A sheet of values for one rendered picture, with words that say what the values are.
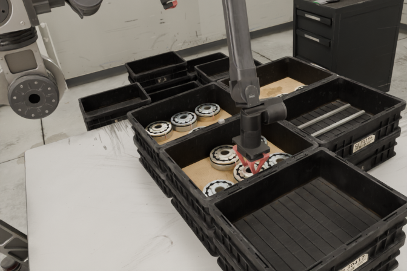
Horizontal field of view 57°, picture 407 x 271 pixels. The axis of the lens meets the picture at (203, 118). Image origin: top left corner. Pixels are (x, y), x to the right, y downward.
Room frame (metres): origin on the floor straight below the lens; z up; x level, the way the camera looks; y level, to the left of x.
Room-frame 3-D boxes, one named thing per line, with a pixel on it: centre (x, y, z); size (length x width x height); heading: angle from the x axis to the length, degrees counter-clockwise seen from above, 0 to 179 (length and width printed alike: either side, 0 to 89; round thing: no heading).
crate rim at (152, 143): (1.20, 0.04, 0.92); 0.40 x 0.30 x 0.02; 117
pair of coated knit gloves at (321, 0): (2.68, -0.99, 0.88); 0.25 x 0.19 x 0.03; 111
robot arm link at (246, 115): (0.87, -0.13, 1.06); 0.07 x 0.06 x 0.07; 110
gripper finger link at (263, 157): (0.86, -0.13, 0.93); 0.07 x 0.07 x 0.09; 25
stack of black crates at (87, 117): (2.08, 0.53, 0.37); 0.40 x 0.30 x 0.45; 111
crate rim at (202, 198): (0.93, -0.09, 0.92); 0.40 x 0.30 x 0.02; 117
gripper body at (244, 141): (0.87, -0.12, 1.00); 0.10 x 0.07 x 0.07; 25
